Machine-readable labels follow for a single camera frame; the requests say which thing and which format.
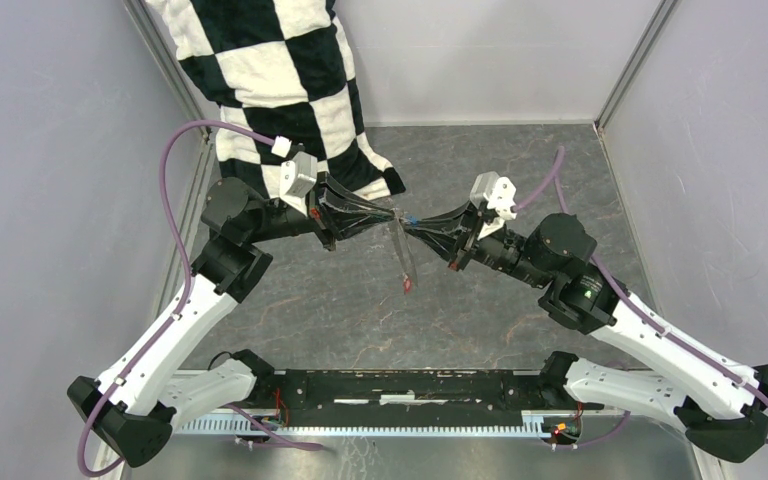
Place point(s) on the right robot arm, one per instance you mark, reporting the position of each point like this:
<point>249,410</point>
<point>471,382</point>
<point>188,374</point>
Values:
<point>718,404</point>

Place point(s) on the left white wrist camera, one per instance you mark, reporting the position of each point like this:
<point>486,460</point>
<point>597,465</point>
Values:
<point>298,173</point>

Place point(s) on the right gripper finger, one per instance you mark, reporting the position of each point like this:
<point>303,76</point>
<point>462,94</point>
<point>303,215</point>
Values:
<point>447,244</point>
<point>461,217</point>

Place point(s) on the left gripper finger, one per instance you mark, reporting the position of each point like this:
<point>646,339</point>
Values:
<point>347,225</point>
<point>336,198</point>

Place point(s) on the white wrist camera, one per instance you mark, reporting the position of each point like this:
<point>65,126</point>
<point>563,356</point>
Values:
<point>298,173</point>
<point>493,196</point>

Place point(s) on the white slotted cable duct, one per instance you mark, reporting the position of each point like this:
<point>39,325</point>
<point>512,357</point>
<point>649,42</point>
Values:
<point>230,423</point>

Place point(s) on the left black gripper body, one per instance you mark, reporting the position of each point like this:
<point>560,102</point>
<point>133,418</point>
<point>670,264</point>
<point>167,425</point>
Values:
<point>313,201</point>

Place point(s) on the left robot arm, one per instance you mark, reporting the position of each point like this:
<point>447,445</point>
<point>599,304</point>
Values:
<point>134,406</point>

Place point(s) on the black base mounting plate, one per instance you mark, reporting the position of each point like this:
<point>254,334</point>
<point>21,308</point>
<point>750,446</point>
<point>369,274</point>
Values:
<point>407,398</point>

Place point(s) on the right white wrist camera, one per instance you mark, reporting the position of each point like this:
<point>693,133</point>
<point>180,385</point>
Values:
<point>493,196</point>

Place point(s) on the black white checkered blanket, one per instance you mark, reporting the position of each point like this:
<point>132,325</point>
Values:
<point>283,68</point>

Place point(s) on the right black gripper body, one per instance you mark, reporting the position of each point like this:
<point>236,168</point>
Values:
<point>468,239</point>

